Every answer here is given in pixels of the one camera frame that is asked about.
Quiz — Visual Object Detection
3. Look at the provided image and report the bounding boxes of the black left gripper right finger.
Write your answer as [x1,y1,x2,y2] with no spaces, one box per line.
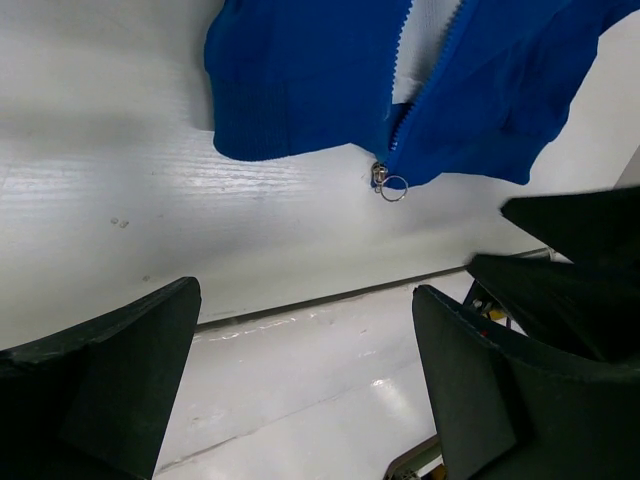
[412,285,639,479]

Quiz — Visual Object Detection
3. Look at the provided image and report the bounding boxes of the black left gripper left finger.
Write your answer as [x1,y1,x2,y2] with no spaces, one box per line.
[1,277,201,479]

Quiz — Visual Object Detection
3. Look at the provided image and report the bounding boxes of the blue white red jacket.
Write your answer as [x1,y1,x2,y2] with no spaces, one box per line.
[204,1,639,190]

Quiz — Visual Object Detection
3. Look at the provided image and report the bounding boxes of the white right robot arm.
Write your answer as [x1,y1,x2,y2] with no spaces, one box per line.
[467,187,639,363]

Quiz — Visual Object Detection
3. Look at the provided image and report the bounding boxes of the silver zipper pull ring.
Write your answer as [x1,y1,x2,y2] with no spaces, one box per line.
[369,160,410,203]

